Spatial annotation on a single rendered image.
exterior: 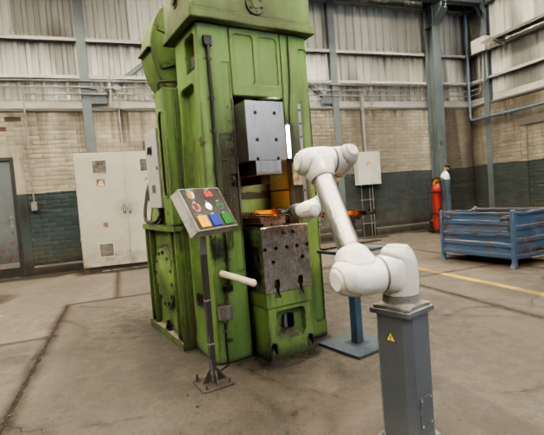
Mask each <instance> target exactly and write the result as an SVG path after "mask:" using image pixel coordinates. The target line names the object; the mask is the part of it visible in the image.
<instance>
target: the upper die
mask: <svg viewBox="0 0 544 435"><path fill-rule="evenodd" d="M238 167H239V178H240V179H243V178H249V177H255V176H260V175H275V174H280V173H281V160H274V161H251V162H247V163H243V164H239V165H238Z"/></svg>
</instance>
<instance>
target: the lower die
mask: <svg viewBox="0 0 544 435"><path fill-rule="evenodd" d="M246 214H247V216H246ZM246 214H245V216H244V215H243V221H244V223H245V217H246V223H248V213H246ZM258 215H259V216H257V213H256V215H255V222H256V224H263V225H264V226H263V227H269V226H276V225H282V224H284V223H286V220H285V213H283V214H278V215H275V216H274V214H273V213H258ZM271 224H272V225H271Z"/></svg>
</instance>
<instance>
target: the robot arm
mask: <svg viewBox="0 0 544 435"><path fill-rule="evenodd" d="M357 158H358V149H357V147H356V146H355V145H353V144H350V143H348V144H345V145H343V146H342V147H340V146H338V147H311V148H305V149H302V150H301V151H299V153H297V154H296V155H295V156H294V169H295V171H296V173H298V174H300V175H302V176H305V177H306V178H307V179H308V181H309V182H310V183H311V184H312V185H314V187H315V190H316V192H317V196H315V197H314V198H313V199H309V200H308V201H304V202H303V203H300V204H294V205H290V206H289V208H284V209H281V208H279V209H275V213H287V214H289V215H290V216H292V217H295V218H304V219H312V218H316V217H317V216H318V215H319V214H320V213H321V212H324V213H325V215H326V220H327V222H328V224H329V227H330V230H331V233H332V236H333V239H334V242H335V243H336V246H337V249H338V252H337V254H336V255H335V258H334V260H335V263H334V264H333V265H332V268H331V271H330V282H331V285H332V288H333V289H334V290H335V291H336V292H337V293H339V294H341V295H344V296H348V297H365V296H371V295H375V294H378V293H383V300H381V301H379V302H376V303H374V304H373V307H374V308H382V309H386V310H391V311H396V312H402V313H411V312H412V311H415V310H417V309H419V308H422V307H423V306H429V305H430V301H428V300H423V299H420V294H419V269H418V263H417V260H416V257H415V254H414V251H413V250H412V249H411V248H410V247H409V246H408V245H407V244H402V243H388V244H387V245H385V246H383V248H382V249H381V250H380V255H378V256H376V257H375V256H374V255H373V254H372V253H371V252H370V251H369V249H368V248H367V247H366V246H364V245H362V244H361V243H360V242H359V240H358V238H357V234H356V231H355V230H354V227H353V225H352V222H351V219H350V217H349V214H348V211H347V210H346V207H345V203H344V201H343V199H342V197H341V194H340V192H339V189H338V186H337V183H336V182H337V181H339V180H340V179H342V178H343V177H345V176H346V175H347V174H348V173H349V172H350V171H351V170H352V169H353V167H354V166H355V164H356V162H357Z"/></svg>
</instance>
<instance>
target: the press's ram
mask: <svg viewBox="0 0 544 435"><path fill-rule="evenodd" d="M234 113H235V124H236V135H237V156H238V165H239V164H243V163H247V162H251V161H274V160H281V161H285V160H286V159H287V153H286V141H285V129H284V117H283V106H282V102H270V101H254V100H244V101H242V102H240V103H238V104H235V105H234Z"/></svg>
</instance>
